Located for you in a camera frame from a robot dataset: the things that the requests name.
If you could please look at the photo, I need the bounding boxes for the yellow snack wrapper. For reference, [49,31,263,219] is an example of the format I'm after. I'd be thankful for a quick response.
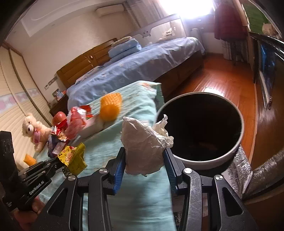
[58,143,88,176]

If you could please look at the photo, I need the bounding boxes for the red white plastic bag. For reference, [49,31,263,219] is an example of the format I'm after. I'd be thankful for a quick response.
[64,106,87,139]

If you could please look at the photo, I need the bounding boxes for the white foam block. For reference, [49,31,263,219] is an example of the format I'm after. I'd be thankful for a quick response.
[77,114,104,139]

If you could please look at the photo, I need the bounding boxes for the white paper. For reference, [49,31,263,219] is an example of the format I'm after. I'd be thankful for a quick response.
[121,115,174,177]

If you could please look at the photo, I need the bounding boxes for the red snack wrapper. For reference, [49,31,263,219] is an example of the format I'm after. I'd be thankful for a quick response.
[51,119,68,142]

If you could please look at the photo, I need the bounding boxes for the round white trash bin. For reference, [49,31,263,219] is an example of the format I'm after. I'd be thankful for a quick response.
[155,92,245,170]

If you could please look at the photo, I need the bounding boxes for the person's left hand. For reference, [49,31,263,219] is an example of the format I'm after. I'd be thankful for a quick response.
[13,196,45,230]

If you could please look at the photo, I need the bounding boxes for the blue purple snack packet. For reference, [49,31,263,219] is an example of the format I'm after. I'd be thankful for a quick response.
[48,134,67,158]

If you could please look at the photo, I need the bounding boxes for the orange foam net by bear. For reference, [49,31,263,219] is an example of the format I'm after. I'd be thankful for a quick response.
[24,154,37,166]

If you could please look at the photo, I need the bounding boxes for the cream teddy bear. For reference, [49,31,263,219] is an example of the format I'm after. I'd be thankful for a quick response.
[22,113,53,153]

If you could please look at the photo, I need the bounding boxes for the red apple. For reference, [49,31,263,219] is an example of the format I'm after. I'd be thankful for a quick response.
[52,111,66,126]

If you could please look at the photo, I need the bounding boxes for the dark wooden nightstand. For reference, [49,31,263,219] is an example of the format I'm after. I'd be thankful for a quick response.
[50,95,68,116]

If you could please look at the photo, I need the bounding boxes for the framed photo on nightstand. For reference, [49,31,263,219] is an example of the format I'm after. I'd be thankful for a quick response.
[52,89,64,101]

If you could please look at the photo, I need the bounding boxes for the orange foam fruit net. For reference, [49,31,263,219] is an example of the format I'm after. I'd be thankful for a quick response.
[100,93,122,122]

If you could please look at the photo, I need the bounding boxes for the wooden headboard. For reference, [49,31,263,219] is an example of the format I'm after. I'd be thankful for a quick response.
[56,38,117,88]

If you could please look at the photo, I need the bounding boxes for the large bed blue cover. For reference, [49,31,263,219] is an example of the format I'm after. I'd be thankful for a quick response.
[66,37,205,109]

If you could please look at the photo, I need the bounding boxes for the folded blue blankets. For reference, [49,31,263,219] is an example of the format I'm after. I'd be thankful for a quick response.
[108,36,141,58]

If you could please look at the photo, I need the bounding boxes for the television screen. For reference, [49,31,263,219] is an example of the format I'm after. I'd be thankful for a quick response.
[249,32,283,110]

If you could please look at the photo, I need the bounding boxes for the small plush on big bed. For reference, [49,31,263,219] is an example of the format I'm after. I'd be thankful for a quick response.
[158,27,175,42]

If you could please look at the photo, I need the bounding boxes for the hanging dark red clothes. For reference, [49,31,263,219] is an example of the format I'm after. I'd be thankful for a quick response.
[214,1,247,42]

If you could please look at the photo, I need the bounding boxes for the grey baby bed rail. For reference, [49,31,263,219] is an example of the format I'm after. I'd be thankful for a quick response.
[126,14,186,47]

